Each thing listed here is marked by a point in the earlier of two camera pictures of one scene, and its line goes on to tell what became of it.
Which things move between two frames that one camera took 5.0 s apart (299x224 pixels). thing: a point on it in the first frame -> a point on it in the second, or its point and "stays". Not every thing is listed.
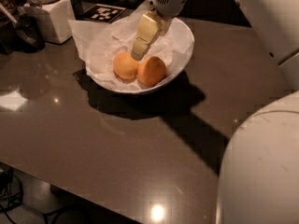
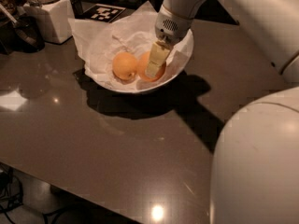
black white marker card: x=103 y=13 stays
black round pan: x=23 y=37 stays
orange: x=125 y=66 stays
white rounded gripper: x=169 y=1 -> x=170 y=29
